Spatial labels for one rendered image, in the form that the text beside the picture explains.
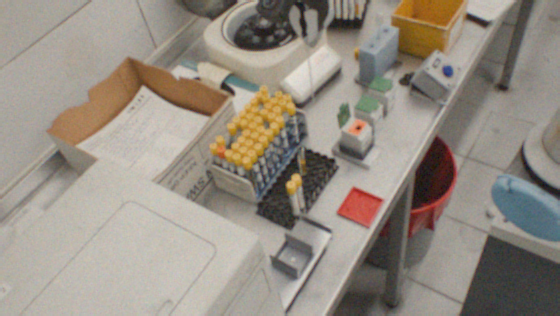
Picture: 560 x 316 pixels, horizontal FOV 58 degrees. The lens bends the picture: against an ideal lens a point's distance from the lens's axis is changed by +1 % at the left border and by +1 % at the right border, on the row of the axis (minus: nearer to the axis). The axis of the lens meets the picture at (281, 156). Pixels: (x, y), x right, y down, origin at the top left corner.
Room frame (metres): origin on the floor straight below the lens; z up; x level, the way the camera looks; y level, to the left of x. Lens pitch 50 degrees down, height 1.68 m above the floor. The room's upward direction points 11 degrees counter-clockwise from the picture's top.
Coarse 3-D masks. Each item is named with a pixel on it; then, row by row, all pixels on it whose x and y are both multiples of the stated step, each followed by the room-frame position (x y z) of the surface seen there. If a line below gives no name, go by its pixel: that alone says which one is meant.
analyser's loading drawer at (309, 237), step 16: (304, 224) 0.48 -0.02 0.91; (320, 224) 0.46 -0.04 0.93; (288, 240) 0.44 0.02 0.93; (304, 240) 0.45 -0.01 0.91; (320, 240) 0.44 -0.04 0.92; (272, 256) 0.41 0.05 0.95; (288, 256) 0.42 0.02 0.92; (304, 256) 0.42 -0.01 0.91; (272, 272) 0.40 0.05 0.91; (288, 272) 0.39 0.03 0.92; (304, 272) 0.39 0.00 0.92; (288, 288) 0.36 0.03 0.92; (288, 304) 0.34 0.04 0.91
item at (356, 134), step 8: (352, 120) 0.67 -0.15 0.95; (344, 128) 0.65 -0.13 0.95; (352, 128) 0.65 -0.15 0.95; (360, 128) 0.65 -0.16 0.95; (368, 128) 0.64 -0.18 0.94; (344, 136) 0.64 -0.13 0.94; (352, 136) 0.63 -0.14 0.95; (360, 136) 0.63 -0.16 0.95; (368, 136) 0.63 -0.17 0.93; (344, 144) 0.64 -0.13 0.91; (352, 144) 0.63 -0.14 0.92; (360, 144) 0.62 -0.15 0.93
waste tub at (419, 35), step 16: (416, 0) 1.03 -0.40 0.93; (432, 0) 1.00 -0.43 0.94; (448, 0) 0.98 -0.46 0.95; (464, 0) 0.95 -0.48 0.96; (400, 16) 0.92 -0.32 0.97; (416, 16) 1.02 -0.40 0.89; (432, 16) 1.00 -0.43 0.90; (448, 16) 0.97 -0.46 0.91; (464, 16) 0.94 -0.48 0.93; (400, 32) 0.92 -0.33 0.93; (416, 32) 0.90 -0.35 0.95; (432, 32) 0.87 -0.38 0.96; (448, 32) 0.86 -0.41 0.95; (400, 48) 0.92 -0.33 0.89; (416, 48) 0.89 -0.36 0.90; (432, 48) 0.87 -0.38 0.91; (448, 48) 0.88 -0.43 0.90
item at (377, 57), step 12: (384, 24) 0.91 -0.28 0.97; (372, 36) 0.88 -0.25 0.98; (384, 36) 0.87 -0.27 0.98; (396, 36) 0.88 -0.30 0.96; (360, 48) 0.85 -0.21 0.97; (372, 48) 0.84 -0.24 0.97; (384, 48) 0.84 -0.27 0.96; (396, 48) 0.88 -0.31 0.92; (360, 60) 0.84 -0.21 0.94; (372, 60) 0.82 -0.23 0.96; (384, 60) 0.84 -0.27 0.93; (396, 60) 0.88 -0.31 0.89; (360, 72) 0.84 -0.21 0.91; (372, 72) 0.82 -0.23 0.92; (384, 72) 0.85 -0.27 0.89
